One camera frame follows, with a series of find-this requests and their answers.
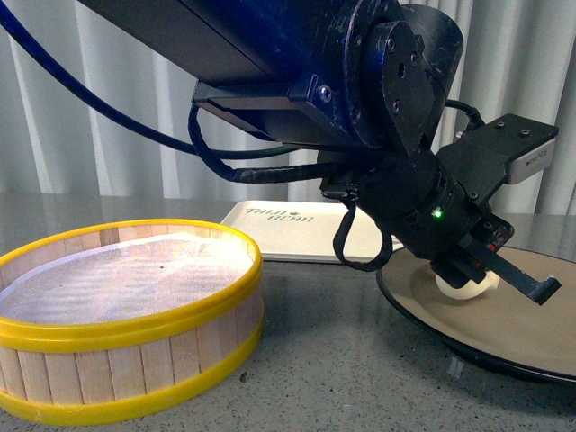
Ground wooden steamer basket yellow bands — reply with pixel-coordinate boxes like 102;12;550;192
1;219;264;426

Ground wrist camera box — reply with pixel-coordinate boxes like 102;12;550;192
437;113;559;207

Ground grey pleated curtain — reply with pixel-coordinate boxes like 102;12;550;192
1;1;575;215

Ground blue cable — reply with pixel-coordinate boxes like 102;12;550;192
0;8;199;157

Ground white steamed bun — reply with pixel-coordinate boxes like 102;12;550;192
436;270;500;301

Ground tan plate with black rim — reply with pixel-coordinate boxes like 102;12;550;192
376;247;575;383

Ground black wrapped cable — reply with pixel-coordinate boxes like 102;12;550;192
187;103;397;273

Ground white steamer liner cloth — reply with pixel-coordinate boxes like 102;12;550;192
1;232;253;325

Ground white rectangular serving tray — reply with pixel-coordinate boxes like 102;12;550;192
221;201;382;264

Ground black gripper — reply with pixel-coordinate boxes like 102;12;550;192
320;152;561;305

